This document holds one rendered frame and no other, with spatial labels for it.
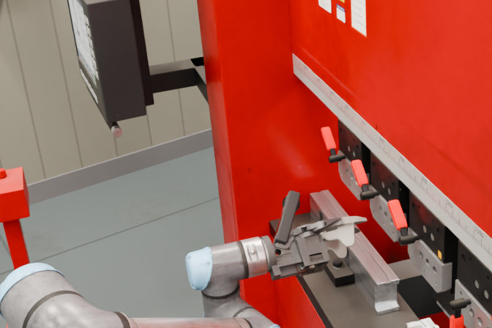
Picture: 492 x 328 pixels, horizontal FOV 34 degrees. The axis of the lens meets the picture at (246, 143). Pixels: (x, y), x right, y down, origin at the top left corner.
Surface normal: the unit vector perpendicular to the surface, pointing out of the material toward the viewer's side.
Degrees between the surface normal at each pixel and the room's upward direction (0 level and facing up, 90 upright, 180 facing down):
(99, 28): 90
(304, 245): 40
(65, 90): 90
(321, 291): 0
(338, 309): 0
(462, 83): 90
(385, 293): 90
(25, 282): 20
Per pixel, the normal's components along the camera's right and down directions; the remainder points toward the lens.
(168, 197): -0.08, -0.90
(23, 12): 0.49, 0.33
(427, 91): -0.96, 0.19
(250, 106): 0.26, 0.40
